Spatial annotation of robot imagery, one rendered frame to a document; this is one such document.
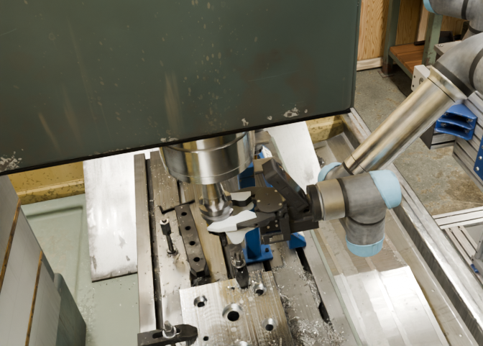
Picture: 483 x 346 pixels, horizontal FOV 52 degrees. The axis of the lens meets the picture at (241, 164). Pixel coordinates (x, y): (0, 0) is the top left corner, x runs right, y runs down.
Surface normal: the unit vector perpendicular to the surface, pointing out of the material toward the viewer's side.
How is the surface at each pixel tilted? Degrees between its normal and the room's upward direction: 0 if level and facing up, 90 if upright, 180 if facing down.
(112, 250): 24
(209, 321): 0
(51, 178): 90
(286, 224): 87
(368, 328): 8
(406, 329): 8
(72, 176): 90
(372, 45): 90
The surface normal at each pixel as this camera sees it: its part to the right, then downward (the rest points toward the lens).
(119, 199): -0.02, -0.44
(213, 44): 0.19, 0.61
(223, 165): 0.40, 0.55
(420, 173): -0.08, -0.78
